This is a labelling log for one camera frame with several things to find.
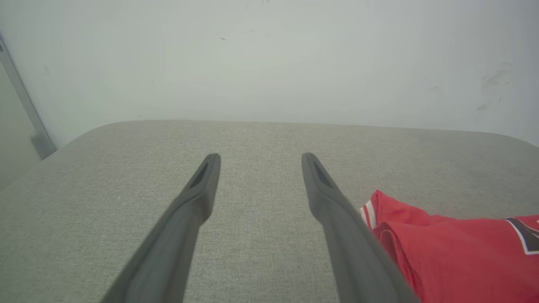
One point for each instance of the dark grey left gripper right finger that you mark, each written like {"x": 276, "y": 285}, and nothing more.
{"x": 353, "y": 256}

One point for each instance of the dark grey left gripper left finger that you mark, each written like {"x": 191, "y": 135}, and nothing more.
{"x": 168, "y": 252}

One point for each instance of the red and white basketball jersey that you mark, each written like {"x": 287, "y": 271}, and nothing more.
{"x": 463, "y": 256}

